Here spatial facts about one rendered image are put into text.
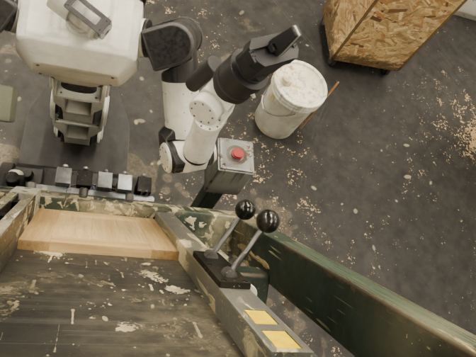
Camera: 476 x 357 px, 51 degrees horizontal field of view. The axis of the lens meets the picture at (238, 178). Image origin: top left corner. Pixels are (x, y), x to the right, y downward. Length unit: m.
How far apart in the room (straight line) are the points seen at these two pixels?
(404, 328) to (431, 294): 2.21
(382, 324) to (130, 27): 0.81
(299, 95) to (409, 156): 0.98
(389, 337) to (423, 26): 2.57
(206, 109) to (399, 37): 2.31
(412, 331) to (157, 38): 0.81
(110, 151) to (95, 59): 1.20
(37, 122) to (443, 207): 2.30
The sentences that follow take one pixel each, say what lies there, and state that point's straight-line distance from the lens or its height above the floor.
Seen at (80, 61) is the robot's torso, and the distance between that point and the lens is 1.19.
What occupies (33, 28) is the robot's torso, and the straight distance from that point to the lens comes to 1.18.
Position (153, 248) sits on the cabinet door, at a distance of 1.06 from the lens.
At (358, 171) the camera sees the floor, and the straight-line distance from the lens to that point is 2.99.
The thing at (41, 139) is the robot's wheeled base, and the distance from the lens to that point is 2.36.
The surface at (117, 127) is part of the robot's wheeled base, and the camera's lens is 2.41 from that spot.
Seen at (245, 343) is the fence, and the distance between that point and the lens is 0.63.
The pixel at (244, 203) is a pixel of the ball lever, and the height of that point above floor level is 1.46.
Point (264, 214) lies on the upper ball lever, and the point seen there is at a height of 1.56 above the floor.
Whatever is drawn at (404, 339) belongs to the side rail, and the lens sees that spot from 0.76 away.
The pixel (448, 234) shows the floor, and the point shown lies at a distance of 3.18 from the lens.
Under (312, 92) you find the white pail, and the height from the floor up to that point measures 0.36.
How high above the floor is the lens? 2.23
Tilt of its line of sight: 58 degrees down
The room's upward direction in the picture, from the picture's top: 37 degrees clockwise
